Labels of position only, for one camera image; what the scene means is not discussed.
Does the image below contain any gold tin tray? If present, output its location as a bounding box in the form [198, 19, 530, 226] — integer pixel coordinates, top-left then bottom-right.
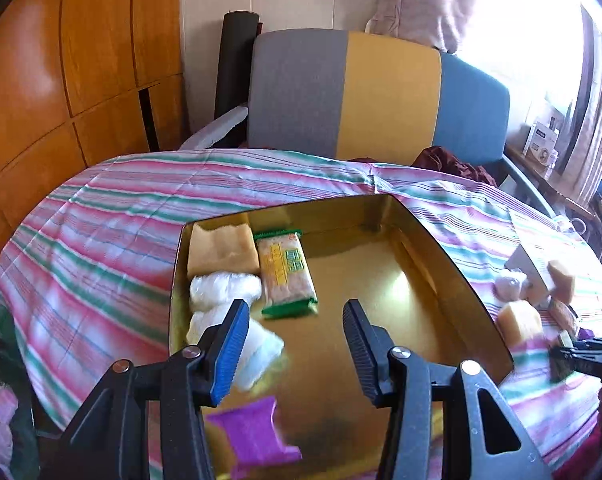
[168, 195, 516, 480]

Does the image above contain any wooden side desk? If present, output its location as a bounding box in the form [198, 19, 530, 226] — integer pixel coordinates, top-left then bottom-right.
[503, 142, 602, 241]

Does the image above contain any pink patterned curtain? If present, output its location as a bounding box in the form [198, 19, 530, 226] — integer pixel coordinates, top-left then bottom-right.
[366, 0, 482, 53]

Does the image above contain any purple white wrapped ball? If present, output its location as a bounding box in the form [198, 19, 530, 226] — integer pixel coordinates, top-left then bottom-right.
[495, 269, 526, 303]

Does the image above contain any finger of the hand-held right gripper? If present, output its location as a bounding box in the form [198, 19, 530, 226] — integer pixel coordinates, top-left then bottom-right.
[548, 347, 602, 387]
[557, 332, 602, 357]

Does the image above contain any tan sponge block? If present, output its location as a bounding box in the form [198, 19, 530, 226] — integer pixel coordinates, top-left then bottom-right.
[187, 222, 260, 281]

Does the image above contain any striped curtain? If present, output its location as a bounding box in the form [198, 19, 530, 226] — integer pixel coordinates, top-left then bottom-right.
[561, 5, 602, 206]

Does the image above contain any grey yellow blue armchair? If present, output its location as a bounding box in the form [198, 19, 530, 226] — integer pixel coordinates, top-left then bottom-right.
[178, 29, 556, 221]

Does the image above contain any white box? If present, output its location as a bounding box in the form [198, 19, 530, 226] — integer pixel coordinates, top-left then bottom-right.
[503, 242, 556, 306]

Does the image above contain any glass side table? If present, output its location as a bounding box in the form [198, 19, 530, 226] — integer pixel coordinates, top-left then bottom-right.
[0, 305, 42, 480]

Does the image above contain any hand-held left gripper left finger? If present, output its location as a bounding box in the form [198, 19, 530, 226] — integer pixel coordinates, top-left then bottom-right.
[43, 299, 250, 480]

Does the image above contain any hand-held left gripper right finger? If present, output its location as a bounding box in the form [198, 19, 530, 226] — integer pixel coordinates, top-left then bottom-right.
[342, 299, 554, 480]

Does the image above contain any long yellow sponge block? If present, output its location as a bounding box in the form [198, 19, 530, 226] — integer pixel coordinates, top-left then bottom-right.
[496, 300, 544, 348]

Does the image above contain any purple packet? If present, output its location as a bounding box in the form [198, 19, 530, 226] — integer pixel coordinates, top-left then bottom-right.
[206, 395, 302, 480]

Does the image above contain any dark red cloth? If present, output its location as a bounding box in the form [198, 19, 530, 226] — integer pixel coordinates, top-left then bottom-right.
[346, 146, 499, 186]

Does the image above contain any white carton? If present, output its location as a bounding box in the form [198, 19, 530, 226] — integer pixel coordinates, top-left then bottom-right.
[523, 105, 564, 163]

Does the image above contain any black rolled mat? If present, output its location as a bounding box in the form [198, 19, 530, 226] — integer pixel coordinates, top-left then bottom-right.
[215, 10, 260, 121]

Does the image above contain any striped tablecloth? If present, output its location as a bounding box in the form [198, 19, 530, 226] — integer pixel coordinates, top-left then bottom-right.
[0, 147, 602, 480]

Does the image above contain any wooden wardrobe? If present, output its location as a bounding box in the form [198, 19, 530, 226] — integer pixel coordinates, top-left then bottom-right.
[0, 0, 189, 306]

